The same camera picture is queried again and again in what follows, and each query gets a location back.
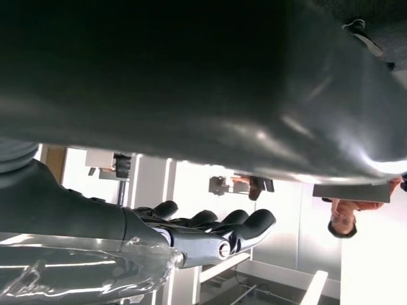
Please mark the person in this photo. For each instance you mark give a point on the person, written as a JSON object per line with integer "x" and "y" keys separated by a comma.
{"x": 254, "y": 189}
{"x": 341, "y": 221}

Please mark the white power strip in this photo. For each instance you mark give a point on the white power strip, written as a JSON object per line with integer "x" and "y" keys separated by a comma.
{"x": 368, "y": 45}

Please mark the grey laptop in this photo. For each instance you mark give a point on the grey laptop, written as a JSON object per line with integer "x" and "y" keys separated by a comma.
{"x": 349, "y": 193}

